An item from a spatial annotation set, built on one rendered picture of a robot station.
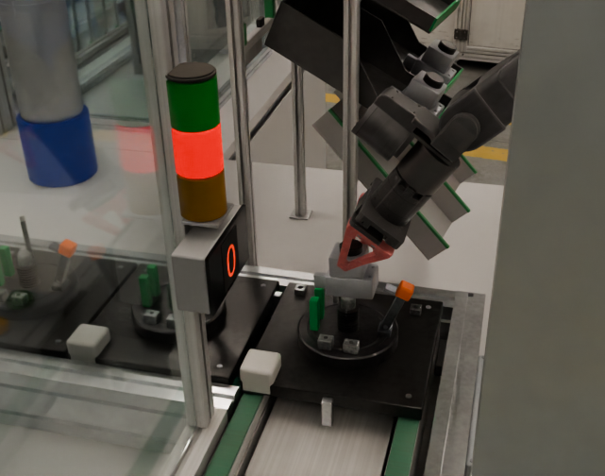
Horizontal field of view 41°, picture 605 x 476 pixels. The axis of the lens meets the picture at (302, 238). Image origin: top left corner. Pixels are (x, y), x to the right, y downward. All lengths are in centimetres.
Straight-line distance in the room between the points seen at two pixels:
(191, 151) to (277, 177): 104
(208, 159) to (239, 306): 44
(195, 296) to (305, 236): 77
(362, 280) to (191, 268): 30
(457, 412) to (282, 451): 23
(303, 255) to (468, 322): 43
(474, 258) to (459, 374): 46
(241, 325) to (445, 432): 34
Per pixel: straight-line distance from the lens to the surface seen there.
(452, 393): 109
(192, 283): 85
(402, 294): 108
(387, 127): 96
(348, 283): 107
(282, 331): 116
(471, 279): 149
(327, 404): 106
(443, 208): 139
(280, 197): 175
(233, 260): 90
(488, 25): 509
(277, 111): 241
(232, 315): 120
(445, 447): 103
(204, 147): 81
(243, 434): 105
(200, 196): 83
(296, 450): 107
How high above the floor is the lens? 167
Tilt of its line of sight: 30 degrees down
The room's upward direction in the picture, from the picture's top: 1 degrees counter-clockwise
